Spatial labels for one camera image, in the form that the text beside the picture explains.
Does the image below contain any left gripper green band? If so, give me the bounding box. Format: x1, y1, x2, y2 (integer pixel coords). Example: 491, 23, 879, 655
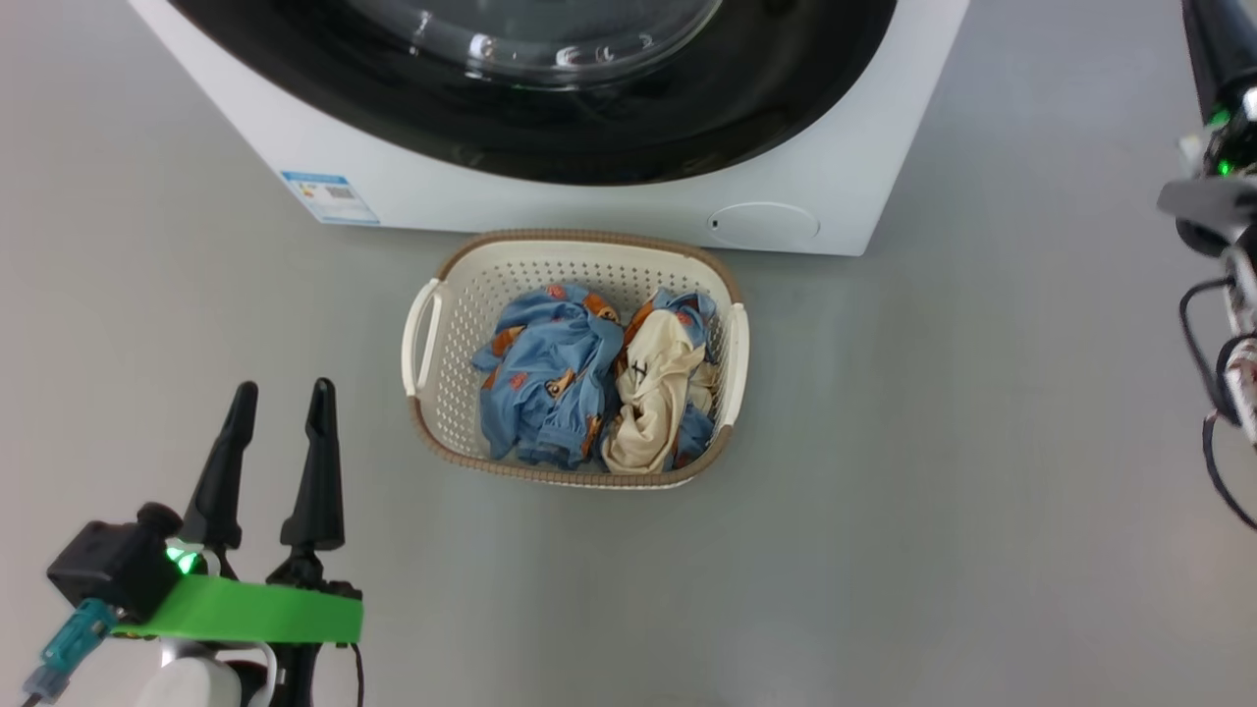
111, 378, 365, 707

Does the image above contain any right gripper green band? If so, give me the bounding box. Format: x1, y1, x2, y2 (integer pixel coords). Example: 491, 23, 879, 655
1178, 0, 1257, 181

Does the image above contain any blue printed garment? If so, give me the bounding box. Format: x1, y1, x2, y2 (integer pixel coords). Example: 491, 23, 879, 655
471, 284, 626, 469

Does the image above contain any cream garment with blue sleeves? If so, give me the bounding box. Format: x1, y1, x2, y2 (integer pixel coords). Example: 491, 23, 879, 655
601, 288, 723, 475

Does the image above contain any black glass washing machine door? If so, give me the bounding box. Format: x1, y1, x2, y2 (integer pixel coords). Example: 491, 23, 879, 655
167, 0, 900, 188

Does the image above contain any cream perforated laundry basket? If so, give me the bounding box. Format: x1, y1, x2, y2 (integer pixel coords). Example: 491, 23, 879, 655
401, 230, 750, 490

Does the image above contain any white front-load washing machine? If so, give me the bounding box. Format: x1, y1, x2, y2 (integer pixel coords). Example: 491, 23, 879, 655
128, 0, 971, 257

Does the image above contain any blue energy label sticker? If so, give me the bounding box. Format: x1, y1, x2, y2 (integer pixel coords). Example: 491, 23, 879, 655
281, 172, 381, 227

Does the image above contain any round white filter cover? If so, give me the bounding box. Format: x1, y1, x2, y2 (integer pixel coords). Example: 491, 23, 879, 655
707, 202, 821, 248

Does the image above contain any teal left cable connector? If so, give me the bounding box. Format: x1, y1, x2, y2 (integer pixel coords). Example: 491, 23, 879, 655
24, 598, 116, 704

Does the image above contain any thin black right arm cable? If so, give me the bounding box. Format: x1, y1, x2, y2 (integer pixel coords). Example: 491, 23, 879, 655
1177, 278, 1257, 532

